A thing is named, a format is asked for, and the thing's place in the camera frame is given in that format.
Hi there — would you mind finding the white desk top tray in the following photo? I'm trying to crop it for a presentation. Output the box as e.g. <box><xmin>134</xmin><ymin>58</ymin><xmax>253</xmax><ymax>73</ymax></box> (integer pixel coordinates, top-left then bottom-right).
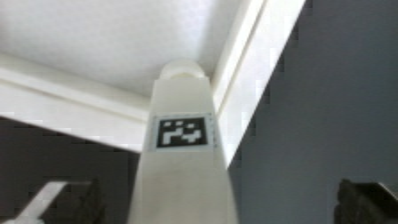
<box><xmin>0</xmin><ymin>0</ymin><xmax>265</xmax><ymax>152</ymax></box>

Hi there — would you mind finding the white desk leg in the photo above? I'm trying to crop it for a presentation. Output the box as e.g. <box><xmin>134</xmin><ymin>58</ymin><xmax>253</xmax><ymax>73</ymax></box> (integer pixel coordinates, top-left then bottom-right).
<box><xmin>127</xmin><ymin>59</ymin><xmax>239</xmax><ymax>224</ymax></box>

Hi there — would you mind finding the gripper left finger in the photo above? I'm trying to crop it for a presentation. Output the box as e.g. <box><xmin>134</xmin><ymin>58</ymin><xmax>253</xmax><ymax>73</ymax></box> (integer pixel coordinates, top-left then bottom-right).
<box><xmin>11</xmin><ymin>180</ymin><xmax>105</xmax><ymax>224</ymax></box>

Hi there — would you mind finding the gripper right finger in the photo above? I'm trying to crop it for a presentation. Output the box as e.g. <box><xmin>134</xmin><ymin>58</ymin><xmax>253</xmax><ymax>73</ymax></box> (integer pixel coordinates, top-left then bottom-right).
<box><xmin>335</xmin><ymin>179</ymin><xmax>398</xmax><ymax>224</ymax></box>

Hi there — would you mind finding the white right fence bar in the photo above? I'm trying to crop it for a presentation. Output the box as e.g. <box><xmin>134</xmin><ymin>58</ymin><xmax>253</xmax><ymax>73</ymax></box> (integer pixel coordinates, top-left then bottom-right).
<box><xmin>214</xmin><ymin>0</ymin><xmax>306</xmax><ymax>164</ymax></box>

